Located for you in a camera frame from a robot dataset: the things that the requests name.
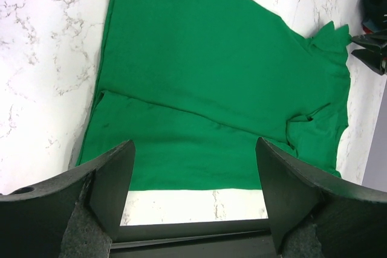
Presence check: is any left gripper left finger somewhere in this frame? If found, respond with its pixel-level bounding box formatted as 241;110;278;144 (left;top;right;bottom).
1;141;135;257

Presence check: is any green t shirt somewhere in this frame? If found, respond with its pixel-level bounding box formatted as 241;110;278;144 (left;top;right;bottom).
77;0;350;191

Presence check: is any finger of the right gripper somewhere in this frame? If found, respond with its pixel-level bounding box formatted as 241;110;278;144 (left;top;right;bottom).
351;30;386;48
351;49;386;76

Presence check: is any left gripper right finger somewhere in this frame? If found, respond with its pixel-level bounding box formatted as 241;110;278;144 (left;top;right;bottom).
256;138;386;257

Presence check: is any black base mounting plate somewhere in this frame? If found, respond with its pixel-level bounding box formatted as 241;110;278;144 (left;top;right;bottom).
109;219;278;257

